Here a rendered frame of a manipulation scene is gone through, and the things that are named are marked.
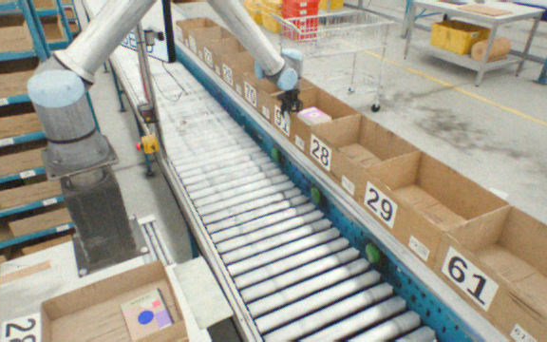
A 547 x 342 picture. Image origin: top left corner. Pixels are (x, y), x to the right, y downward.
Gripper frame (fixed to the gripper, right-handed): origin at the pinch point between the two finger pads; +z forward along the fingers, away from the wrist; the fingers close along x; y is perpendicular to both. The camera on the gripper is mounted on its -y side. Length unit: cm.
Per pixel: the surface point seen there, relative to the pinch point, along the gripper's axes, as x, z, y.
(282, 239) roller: -30, 23, 51
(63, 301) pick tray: -110, 16, 51
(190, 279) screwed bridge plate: -70, 22, 55
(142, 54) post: -58, -34, -36
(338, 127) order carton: 16.0, -2.8, 19.8
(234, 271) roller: -54, 23, 57
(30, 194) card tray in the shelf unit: -128, 39, -59
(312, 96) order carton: 25.5, -2.3, -19.1
